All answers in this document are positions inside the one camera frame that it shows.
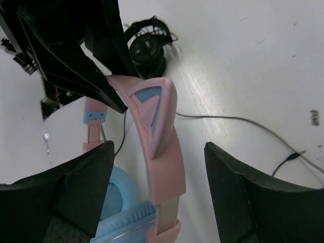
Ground blue pink cat-ear headphones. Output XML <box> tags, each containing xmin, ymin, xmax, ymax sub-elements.
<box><xmin>92</xmin><ymin>75</ymin><xmax>186</xmax><ymax>242</ymax></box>

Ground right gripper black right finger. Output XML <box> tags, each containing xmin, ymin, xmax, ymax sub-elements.
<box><xmin>204</xmin><ymin>142</ymin><xmax>323</xmax><ymax>242</ymax></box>

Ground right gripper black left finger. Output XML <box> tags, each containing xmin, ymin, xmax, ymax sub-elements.
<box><xmin>1</xmin><ymin>141</ymin><xmax>114</xmax><ymax>242</ymax></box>

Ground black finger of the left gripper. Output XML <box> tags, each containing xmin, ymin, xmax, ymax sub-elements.
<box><xmin>85</xmin><ymin>1</ymin><xmax>139</xmax><ymax>77</ymax></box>
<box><xmin>16</xmin><ymin>1</ymin><xmax>127</xmax><ymax>114</ymax></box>

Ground small black on-ear headphones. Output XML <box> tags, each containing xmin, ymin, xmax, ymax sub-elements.
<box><xmin>113</xmin><ymin>15</ymin><xmax>324</xmax><ymax>178</ymax></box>

